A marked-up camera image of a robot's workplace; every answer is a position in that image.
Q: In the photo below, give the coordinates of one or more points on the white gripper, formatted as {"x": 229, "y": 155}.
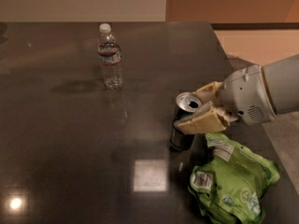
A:
{"x": 244, "y": 93}

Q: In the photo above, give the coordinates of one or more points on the green rice chip bag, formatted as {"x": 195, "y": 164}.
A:
{"x": 229, "y": 187}

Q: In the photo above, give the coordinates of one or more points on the red bull can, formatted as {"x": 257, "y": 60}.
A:
{"x": 186, "y": 104}

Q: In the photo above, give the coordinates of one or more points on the clear plastic water bottle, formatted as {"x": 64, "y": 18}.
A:
{"x": 109, "y": 55}

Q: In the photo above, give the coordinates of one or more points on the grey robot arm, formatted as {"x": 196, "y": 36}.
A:
{"x": 282, "y": 79}

